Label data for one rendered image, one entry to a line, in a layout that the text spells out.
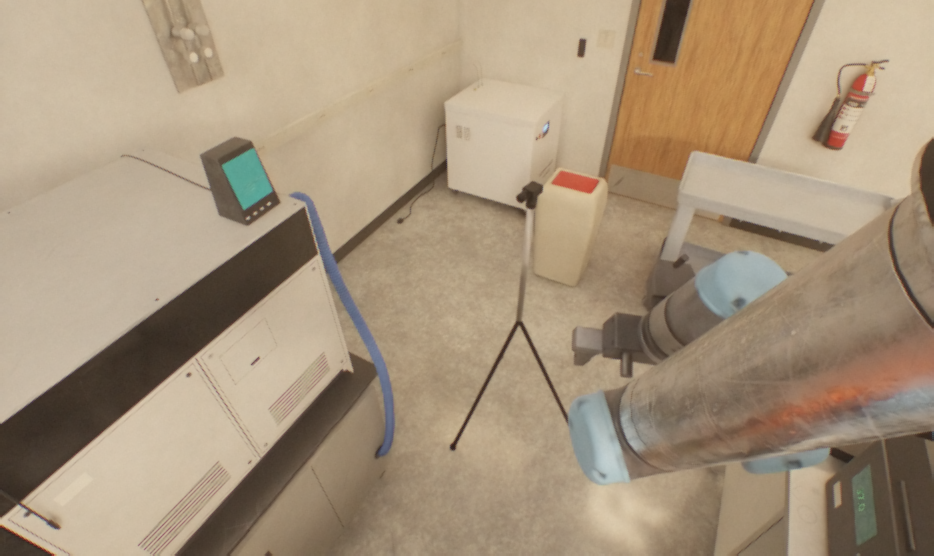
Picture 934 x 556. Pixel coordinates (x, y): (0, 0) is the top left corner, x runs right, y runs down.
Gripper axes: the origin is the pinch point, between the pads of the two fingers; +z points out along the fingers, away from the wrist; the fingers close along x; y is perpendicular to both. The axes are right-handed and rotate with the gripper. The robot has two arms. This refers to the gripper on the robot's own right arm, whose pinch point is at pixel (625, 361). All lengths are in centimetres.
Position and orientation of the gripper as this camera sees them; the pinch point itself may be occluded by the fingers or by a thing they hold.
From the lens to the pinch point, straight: 73.8
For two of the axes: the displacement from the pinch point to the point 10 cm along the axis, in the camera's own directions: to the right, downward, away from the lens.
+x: 9.9, 1.6, 0.1
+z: -0.7, 4.2, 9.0
